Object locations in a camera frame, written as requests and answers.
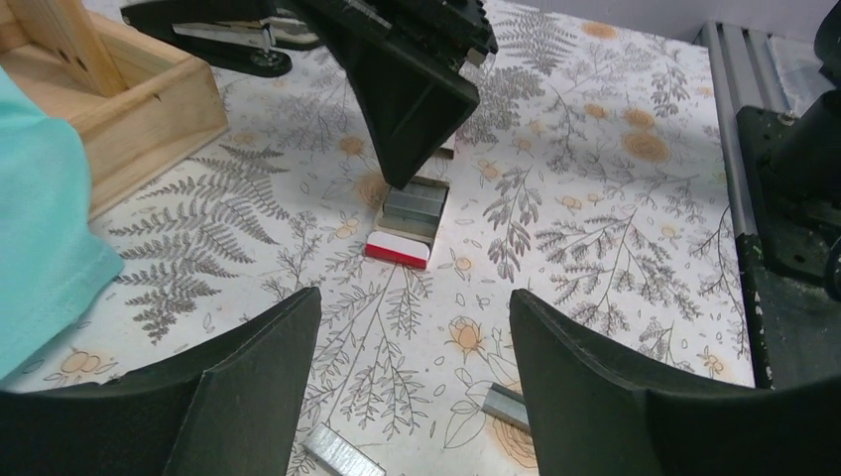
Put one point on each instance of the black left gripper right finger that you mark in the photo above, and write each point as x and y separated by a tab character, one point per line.
597	407

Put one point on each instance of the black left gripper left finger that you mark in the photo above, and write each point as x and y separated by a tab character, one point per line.
228	406

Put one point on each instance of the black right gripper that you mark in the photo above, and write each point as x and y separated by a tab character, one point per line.
388	49

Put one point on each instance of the silver staple strip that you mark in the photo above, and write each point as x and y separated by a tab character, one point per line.
337	455
508	406

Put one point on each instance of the red staple box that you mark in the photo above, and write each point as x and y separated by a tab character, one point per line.
407	222

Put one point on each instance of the black stapler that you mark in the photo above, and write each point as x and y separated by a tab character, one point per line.
248	36

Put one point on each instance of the red staple box sleeve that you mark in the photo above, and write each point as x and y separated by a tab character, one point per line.
447	149

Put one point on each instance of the teal t-shirt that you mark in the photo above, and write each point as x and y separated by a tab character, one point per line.
53	267

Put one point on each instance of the wooden rack base tray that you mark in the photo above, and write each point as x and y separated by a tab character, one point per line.
171	108

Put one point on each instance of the wooden rack right post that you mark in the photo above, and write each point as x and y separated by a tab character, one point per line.
65	28

